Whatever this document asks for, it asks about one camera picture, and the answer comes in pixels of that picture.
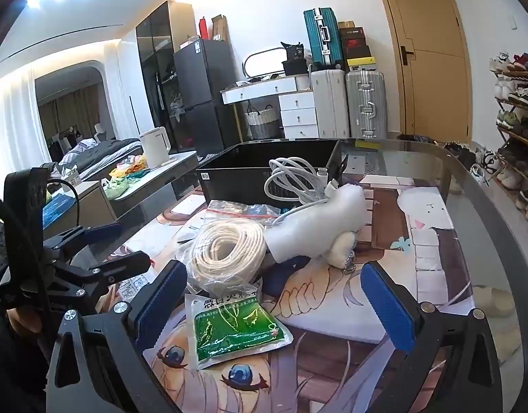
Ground thin black cable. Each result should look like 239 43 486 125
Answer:
49 178 81 229

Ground bagged white rope coil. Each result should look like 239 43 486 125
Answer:
178 217 269 297

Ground bed with dark bedding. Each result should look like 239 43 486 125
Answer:
49 138 144 181

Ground green gel pack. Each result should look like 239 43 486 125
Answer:
184 288 295 371

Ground brown cardboard box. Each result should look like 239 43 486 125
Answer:
210 14 228 43

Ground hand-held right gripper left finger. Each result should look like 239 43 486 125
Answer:
44 260 189 413

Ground tan wooden door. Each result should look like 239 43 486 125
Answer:
371 0 473 144

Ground white electric kettle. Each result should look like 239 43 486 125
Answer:
139 127 170 168

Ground white side table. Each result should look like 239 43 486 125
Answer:
103 150 200 201

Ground white charging cable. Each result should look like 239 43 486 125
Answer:
264 157 346 220

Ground shoes on floor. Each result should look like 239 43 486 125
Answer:
445 142 497 181

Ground black glass cabinet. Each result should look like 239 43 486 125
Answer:
136 1 198 156

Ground black cardboard box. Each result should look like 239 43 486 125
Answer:
196 139 348 207

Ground black refrigerator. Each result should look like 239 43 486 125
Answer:
173 38 243 151

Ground shoe rack with shoes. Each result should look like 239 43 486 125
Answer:
490 49 528 220

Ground person's left hand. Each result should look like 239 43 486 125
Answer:
7 307 34 347

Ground printed cartoon desk mat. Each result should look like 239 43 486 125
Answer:
118 172 477 413

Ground green plastic bag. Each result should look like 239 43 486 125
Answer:
103 178 129 201

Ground woven basket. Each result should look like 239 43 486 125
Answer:
245 105 282 140

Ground white curtain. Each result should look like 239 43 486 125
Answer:
0 66 50 168

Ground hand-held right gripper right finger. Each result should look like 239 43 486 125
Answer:
361 262 503 413

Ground stack of shoe boxes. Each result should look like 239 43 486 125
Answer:
337 21 374 72

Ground white dressing table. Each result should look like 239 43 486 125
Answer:
221 75 320 140

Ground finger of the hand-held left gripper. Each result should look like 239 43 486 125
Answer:
53 250 153 299
44 223 123 250

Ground white suitcase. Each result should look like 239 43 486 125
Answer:
310 69 353 138

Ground black bag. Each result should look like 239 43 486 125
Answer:
281 42 310 76

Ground zip bag with thin rope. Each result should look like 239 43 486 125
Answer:
204 204 282 224

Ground colourful snack packets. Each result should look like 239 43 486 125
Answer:
109 157 146 181

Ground silver suitcase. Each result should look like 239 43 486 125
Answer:
345 69 387 140

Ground oval mirror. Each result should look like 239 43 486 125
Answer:
242 46 299 80

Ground teal suitcase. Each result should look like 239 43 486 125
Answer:
304 7 346 72

